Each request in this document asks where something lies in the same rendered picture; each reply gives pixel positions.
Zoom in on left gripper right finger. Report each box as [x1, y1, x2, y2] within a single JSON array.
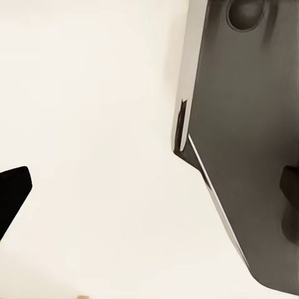
[[279, 165, 299, 216]]

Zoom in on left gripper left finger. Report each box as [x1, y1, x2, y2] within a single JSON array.
[[0, 166, 32, 240]]

